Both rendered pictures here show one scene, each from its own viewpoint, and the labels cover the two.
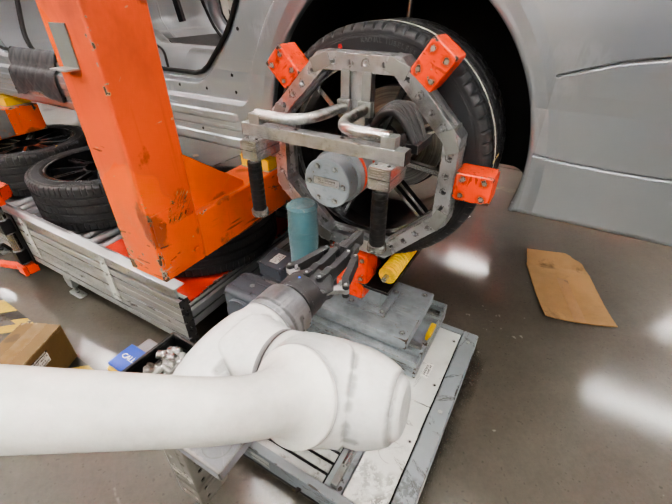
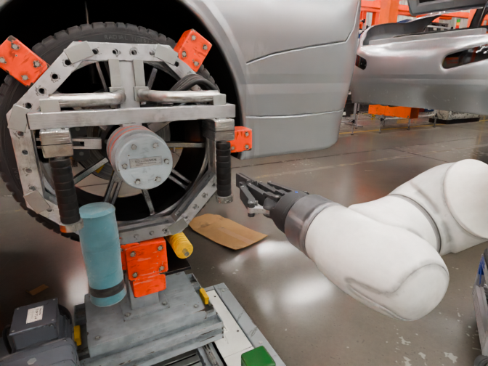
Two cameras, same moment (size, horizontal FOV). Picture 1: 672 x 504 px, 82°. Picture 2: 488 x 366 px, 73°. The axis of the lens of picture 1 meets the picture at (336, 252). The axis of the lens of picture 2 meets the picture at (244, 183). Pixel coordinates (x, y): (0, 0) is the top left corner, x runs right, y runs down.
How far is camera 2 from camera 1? 63 cm
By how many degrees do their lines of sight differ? 53
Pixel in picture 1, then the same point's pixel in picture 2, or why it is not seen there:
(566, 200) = (269, 140)
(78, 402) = not seen: outside the picture
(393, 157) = (226, 111)
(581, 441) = (317, 298)
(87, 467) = not seen: outside the picture
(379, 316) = (165, 308)
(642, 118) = (289, 82)
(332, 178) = (153, 155)
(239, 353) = (409, 217)
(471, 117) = not seen: hidden behind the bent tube
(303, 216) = (109, 217)
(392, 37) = (137, 35)
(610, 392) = (298, 266)
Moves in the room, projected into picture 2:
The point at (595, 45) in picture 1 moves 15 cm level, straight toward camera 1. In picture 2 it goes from (260, 43) to (284, 40)
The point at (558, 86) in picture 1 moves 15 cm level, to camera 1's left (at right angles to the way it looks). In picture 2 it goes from (248, 69) to (223, 68)
